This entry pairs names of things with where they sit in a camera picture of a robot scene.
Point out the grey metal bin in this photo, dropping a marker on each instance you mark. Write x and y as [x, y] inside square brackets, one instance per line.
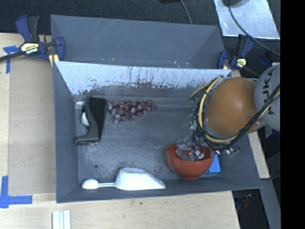
[133, 137]

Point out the pale wood board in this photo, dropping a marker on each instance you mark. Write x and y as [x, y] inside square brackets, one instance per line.
[31, 128]

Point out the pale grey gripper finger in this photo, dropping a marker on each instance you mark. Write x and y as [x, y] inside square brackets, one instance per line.
[183, 148]
[190, 157]

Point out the blue block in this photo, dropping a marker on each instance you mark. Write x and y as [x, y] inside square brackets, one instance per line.
[215, 167]

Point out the purple toy grapes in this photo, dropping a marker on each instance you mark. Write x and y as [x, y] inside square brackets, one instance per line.
[128, 110]

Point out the white round object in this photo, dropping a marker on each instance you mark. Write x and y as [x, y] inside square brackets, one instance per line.
[84, 119]

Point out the white plastic scoop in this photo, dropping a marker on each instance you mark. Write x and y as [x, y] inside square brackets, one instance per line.
[135, 181]

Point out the red bowl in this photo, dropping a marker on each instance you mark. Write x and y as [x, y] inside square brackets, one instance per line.
[190, 169]

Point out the black curved plastic object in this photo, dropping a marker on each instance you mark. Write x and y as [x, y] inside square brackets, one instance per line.
[96, 118]

